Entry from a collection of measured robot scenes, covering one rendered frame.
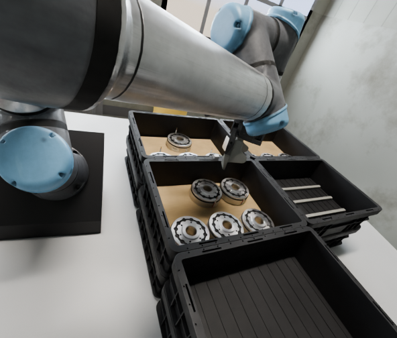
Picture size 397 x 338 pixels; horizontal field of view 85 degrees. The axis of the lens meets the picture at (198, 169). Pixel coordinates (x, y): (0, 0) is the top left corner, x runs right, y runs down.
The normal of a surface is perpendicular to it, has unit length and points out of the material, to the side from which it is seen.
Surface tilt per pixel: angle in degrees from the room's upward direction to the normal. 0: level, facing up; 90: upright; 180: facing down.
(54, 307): 0
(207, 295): 0
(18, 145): 50
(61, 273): 0
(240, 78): 58
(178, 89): 103
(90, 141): 43
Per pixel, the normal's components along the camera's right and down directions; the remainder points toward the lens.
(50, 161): 0.42, 0.00
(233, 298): 0.27, -0.76
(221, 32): -0.79, 0.16
